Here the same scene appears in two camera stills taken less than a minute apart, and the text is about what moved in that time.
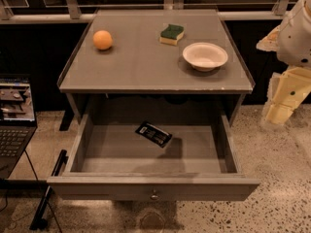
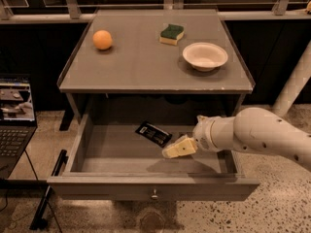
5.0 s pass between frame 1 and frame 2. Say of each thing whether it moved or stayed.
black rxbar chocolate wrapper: stayed
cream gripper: moved
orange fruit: stayed
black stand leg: stayed
